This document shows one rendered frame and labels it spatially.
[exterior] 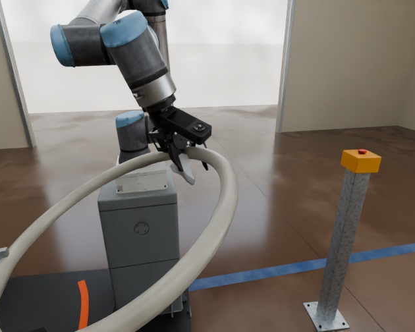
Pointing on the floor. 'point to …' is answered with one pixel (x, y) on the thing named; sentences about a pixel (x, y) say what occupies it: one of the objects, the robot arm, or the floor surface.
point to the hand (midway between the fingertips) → (200, 173)
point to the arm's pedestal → (140, 240)
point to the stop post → (342, 239)
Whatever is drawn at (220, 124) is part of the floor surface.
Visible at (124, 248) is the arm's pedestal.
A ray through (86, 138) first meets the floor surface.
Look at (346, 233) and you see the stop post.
